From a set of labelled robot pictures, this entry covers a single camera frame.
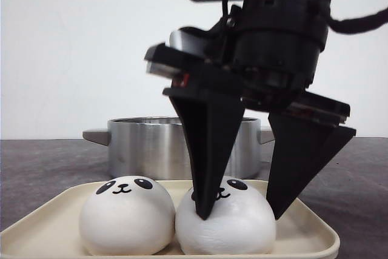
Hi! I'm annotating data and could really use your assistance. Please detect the panda bun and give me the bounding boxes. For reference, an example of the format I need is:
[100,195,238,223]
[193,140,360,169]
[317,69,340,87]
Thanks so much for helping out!
[79,176,175,255]
[175,176,276,254]

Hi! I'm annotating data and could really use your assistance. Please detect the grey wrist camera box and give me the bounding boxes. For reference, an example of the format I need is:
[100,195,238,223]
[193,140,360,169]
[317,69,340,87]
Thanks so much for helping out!
[144,27,226,79]

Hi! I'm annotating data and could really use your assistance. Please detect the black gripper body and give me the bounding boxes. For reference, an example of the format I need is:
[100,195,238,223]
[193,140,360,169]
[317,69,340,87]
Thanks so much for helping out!
[164,0,350,126]

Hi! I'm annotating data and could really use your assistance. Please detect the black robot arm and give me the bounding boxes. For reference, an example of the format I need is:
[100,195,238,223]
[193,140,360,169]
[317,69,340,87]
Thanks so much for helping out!
[163,0,356,219]

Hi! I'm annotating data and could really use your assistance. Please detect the stainless steel pot grey handles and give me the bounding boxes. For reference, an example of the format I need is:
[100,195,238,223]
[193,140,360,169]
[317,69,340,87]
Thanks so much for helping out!
[82,116,275,180]

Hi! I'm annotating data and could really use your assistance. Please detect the cream rectangular plastic tray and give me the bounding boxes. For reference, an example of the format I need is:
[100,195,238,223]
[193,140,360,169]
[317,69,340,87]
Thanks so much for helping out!
[1,182,340,258]

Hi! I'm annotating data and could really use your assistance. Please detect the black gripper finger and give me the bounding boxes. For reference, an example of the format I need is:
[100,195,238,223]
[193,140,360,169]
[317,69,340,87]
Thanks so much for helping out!
[266,113,356,219]
[168,90,244,220]

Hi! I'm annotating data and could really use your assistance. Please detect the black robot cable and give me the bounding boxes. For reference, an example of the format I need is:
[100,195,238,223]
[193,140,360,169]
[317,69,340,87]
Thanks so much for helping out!
[329,6,388,35]

